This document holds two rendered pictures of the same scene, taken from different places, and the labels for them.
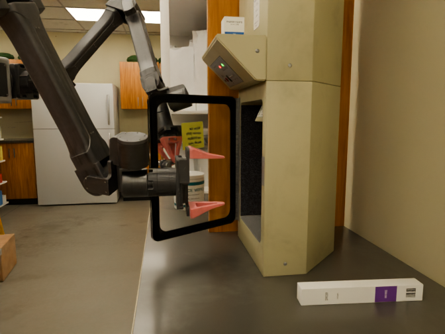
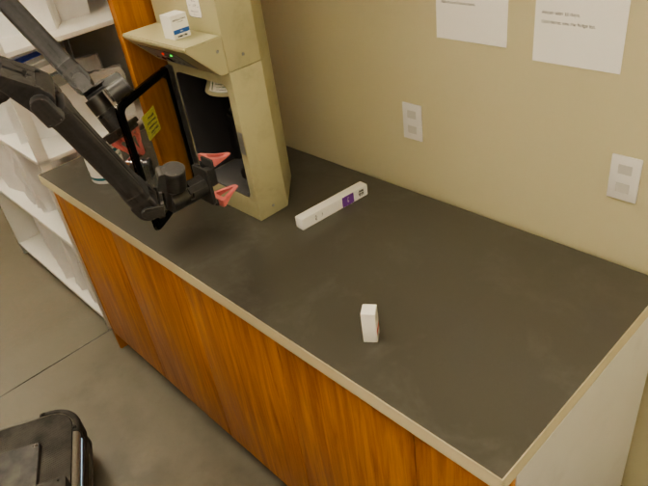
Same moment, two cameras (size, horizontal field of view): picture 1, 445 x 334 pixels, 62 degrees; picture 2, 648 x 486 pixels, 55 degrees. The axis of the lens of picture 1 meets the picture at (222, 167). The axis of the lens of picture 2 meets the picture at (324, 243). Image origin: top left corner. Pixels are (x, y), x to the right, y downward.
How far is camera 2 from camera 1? 1.07 m
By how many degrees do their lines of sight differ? 39
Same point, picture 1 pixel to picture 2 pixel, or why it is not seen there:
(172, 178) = (204, 185)
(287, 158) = (256, 127)
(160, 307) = (218, 274)
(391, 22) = not seen: outside the picture
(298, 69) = (249, 55)
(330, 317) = (325, 229)
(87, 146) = (140, 188)
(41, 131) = not seen: outside the picture
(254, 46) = (214, 48)
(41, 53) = (91, 135)
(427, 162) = (346, 88)
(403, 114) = (317, 46)
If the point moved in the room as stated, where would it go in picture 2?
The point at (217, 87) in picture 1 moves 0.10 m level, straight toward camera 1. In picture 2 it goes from (138, 55) to (151, 62)
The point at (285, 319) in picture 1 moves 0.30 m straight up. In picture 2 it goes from (301, 243) to (283, 148)
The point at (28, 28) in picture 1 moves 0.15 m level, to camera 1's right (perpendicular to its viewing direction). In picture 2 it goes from (77, 121) to (144, 97)
